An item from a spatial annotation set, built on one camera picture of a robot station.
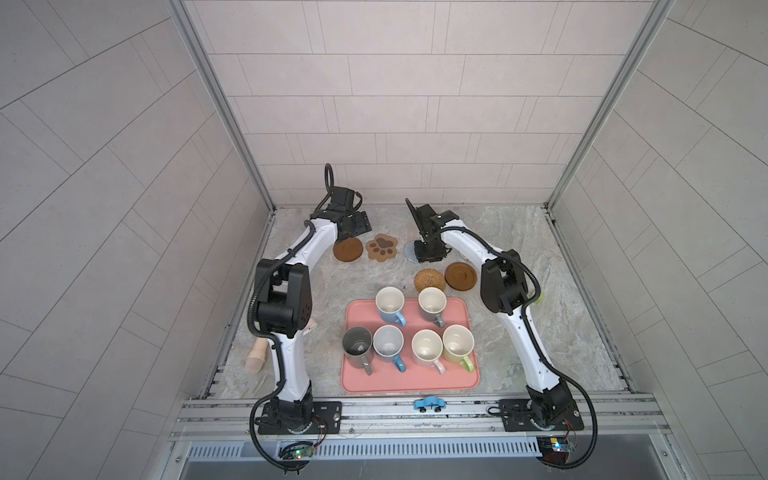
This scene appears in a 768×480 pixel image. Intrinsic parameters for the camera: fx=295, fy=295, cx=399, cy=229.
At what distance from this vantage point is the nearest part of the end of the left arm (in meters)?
0.70

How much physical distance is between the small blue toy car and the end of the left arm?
0.45m

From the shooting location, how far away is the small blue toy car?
0.72 metres
